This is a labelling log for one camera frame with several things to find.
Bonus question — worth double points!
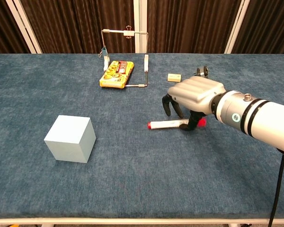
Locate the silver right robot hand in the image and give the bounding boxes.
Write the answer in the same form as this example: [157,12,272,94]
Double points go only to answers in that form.
[162,76,227,132]

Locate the red and white marker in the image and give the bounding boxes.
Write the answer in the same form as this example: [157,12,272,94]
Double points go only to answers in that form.
[147,118,207,131]

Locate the pale blue-white cube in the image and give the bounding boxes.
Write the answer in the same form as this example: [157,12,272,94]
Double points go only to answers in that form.
[44,114,97,164]

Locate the black binder clip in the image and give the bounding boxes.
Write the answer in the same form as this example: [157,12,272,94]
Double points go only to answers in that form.
[195,66,210,78]

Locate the cream rectangular eraser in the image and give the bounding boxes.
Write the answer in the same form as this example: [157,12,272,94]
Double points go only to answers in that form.
[167,73,182,83]

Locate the yellow snack packet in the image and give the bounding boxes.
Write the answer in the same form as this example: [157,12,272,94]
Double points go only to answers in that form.
[99,60,135,89]

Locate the silver binder clip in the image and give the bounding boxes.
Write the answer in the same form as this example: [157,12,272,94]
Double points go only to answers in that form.
[123,25,134,39]

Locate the blue table cloth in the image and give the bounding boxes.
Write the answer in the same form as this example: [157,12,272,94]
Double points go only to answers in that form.
[0,52,284,219]

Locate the dark brown curtain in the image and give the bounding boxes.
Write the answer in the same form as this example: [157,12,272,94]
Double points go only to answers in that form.
[0,0,284,57]

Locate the metal wire frame stand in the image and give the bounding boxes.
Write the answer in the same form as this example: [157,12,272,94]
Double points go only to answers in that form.
[98,28,150,89]

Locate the white frame post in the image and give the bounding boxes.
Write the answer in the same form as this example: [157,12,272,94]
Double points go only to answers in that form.
[5,0,43,54]
[223,0,251,54]
[133,0,148,54]

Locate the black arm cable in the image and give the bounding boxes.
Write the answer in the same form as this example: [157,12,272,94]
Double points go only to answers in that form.
[267,148,284,227]

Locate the white table edge rail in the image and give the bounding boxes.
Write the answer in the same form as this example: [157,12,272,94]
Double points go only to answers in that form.
[0,217,284,227]

